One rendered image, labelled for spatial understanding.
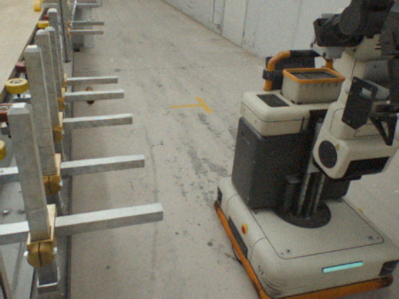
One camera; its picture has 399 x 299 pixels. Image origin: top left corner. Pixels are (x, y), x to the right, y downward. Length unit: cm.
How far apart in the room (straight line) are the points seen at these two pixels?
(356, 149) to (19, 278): 111
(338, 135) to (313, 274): 59
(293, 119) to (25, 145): 114
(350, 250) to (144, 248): 96
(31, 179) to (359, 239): 144
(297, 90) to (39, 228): 115
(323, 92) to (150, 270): 114
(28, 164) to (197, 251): 136
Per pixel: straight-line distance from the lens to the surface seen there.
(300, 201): 174
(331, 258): 166
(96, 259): 188
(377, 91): 119
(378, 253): 179
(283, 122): 151
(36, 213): 74
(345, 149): 134
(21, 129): 64
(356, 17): 105
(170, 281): 178
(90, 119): 123
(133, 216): 82
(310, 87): 156
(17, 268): 107
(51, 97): 115
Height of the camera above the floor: 139
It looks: 26 degrees down
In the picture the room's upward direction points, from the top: 2 degrees clockwise
